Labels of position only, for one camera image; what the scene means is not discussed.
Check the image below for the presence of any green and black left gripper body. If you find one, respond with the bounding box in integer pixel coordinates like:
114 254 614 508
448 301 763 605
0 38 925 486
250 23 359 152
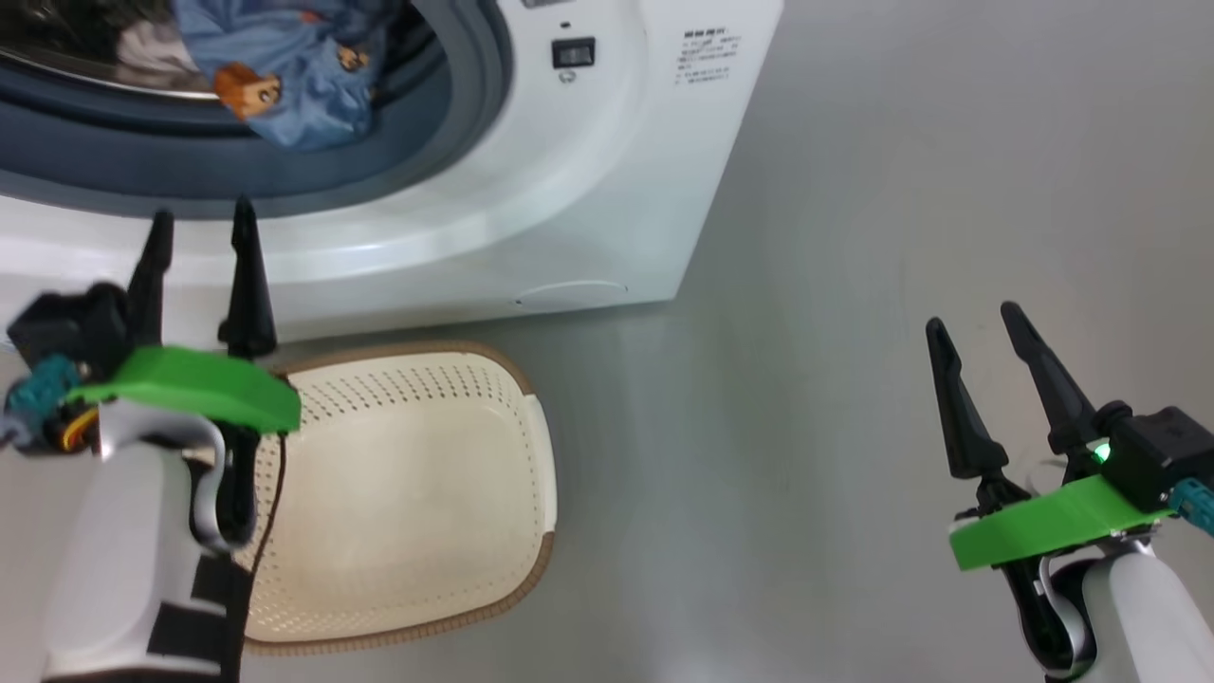
66 344 303 546

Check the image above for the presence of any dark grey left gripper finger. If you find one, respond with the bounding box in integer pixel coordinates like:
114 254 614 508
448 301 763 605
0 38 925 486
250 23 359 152
217 196 278 360
126 211 175 347

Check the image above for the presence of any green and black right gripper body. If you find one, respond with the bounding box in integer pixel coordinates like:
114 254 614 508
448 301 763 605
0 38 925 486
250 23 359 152
948 474 1177 676

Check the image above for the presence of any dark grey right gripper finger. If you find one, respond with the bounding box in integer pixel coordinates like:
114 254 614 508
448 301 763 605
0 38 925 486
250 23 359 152
926 317 1008 480
1000 302 1101 454

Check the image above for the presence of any cream garment with blue sleeves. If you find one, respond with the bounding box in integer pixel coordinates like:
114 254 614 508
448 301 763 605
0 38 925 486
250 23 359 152
114 19 202 91

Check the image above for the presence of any blue cartoon print garment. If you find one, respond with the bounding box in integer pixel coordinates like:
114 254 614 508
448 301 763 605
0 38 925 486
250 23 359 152
171 0 399 153

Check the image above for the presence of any grey rubber door gasket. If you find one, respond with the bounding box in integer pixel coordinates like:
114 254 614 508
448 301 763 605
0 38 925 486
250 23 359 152
0 0 513 221

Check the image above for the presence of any cream perforated laundry basket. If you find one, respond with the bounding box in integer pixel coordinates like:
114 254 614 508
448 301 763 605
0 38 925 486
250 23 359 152
232 341 558 657

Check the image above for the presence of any steel washing drum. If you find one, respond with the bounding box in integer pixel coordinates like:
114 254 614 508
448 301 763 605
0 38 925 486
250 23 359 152
0 0 447 103

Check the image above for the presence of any white washing machine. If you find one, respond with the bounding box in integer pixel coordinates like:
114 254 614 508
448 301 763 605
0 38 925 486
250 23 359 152
0 0 785 344

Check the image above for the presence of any round filter cover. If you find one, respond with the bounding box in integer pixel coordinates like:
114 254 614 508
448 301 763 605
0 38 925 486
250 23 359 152
515 279 629 306

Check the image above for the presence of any thin black left gripper cable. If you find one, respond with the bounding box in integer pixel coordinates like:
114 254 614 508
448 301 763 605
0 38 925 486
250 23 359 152
242 432 287 655

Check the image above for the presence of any right camera cable teal connector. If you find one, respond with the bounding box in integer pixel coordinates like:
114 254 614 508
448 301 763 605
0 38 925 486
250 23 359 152
1168 477 1214 532

